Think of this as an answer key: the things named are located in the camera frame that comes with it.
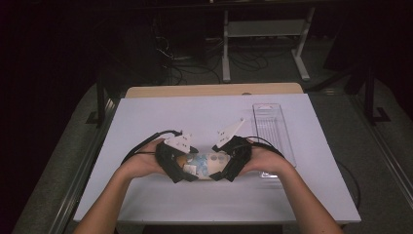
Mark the clear plastic packaging box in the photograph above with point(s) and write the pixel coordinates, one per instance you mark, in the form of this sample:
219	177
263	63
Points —
271	130

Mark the person's left hand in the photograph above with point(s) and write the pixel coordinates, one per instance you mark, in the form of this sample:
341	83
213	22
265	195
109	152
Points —
142	161

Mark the aluminium floor rail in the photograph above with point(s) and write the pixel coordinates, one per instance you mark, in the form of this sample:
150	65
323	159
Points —
84	169
383	146

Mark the cream painted phone case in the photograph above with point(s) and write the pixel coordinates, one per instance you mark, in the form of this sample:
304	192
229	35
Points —
207	164

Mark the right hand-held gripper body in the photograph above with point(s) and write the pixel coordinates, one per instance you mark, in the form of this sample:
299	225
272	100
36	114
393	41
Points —
238	156

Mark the white metal frame stand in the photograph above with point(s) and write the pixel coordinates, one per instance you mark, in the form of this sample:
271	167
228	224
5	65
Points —
266	31

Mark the person's right hand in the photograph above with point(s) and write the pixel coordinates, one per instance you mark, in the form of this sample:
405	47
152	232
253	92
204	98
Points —
266	159

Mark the black floor stand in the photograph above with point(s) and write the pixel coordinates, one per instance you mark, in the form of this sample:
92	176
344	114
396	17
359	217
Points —
101	100
373	94

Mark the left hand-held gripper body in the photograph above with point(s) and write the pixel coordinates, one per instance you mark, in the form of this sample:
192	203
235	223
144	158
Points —
168	152

